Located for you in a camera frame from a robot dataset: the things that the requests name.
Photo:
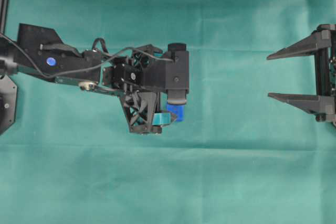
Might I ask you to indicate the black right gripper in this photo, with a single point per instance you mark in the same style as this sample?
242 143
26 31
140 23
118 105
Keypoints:
318 41

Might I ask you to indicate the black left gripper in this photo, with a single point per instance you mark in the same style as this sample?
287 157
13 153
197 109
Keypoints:
140 105

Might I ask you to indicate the blue block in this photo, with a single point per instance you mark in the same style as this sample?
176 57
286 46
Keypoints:
178 110

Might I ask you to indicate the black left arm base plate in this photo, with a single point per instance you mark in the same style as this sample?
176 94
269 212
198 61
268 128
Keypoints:
8 102

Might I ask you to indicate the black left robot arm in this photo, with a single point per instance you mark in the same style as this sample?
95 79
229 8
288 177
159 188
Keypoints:
39 52

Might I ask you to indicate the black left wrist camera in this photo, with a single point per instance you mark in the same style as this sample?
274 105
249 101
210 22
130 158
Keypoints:
176 74

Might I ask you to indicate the green table cloth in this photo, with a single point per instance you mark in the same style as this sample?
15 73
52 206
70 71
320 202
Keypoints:
238 156

